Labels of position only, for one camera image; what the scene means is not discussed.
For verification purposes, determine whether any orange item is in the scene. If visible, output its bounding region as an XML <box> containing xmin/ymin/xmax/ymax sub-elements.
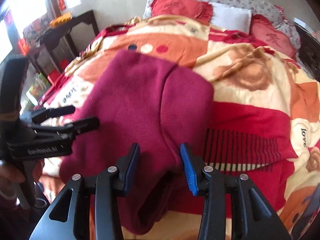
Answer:
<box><xmin>49</xmin><ymin>12</ymin><xmax>73</xmax><ymax>27</ymax></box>

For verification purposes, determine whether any red ruffled cushion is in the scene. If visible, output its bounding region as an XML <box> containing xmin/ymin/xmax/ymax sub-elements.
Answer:
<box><xmin>274</xmin><ymin>4</ymin><xmax>289</xmax><ymax>27</ymax></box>

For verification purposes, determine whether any red box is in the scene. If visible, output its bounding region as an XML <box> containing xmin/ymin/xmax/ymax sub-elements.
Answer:
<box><xmin>18</xmin><ymin>38</ymin><xmax>28</xmax><ymax>56</ymax></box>

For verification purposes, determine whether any person's left forearm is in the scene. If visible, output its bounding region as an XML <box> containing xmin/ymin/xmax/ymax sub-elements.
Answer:
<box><xmin>0</xmin><ymin>190</ymin><xmax>40</xmax><ymax>233</ymax></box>

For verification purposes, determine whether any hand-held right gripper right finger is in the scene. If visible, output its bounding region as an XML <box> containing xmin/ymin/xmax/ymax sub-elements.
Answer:
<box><xmin>180</xmin><ymin>143</ymin><xmax>292</xmax><ymax>240</ymax></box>

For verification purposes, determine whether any dark wooden table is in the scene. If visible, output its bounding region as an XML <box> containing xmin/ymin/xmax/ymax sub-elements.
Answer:
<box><xmin>24</xmin><ymin>10</ymin><xmax>99</xmax><ymax>74</ymax></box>

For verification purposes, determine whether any dark wooden headboard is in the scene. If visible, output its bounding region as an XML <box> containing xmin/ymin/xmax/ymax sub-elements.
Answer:
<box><xmin>294</xmin><ymin>17</ymin><xmax>320</xmax><ymax>82</ymax></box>

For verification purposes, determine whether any printed red orange blanket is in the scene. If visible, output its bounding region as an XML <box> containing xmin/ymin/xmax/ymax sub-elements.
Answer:
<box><xmin>37</xmin><ymin>15</ymin><xmax>320</xmax><ymax>240</ymax></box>

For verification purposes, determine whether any red heart pillow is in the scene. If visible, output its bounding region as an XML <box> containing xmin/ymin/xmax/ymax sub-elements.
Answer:
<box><xmin>151</xmin><ymin>0</ymin><xmax>213</xmax><ymax>26</ymax></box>
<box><xmin>250</xmin><ymin>14</ymin><xmax>297</xmax><ymax>58</ymax></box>

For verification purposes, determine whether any white pillow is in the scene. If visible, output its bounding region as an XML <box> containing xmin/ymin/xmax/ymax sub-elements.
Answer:
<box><xmin>209</xmin><ymin>2</ymin><xmax>252</xmax><ymax>34</ymax></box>

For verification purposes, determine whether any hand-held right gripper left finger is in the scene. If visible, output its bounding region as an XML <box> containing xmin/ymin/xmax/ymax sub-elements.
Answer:
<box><xmin>32</xmin><ymin>143</ymin><xmax>141</xmax><ymax>240</ymax></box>

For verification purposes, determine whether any person's left hand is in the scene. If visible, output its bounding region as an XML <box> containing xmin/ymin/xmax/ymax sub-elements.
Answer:
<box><xmin>0</xmin><ymin>159</ymin><xmax>46</xmax><ymax>192</ymax></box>

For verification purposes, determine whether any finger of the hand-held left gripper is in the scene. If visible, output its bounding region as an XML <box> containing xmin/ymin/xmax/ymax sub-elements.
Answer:
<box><xmin>32</xmin><ymin>116</ymin><xmax>100</xmax><ymax>142</ymax></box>
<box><xmin>21</xmin><ymin>105</ymin><xmax>76</xmax><ymax>124</ymax></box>

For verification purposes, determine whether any maroon fleece garment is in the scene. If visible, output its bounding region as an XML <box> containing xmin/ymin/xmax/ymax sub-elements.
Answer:
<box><xmin>59</xmin><ymin>49</ymin><xmax>215</xmax><ymax>233</ymax></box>

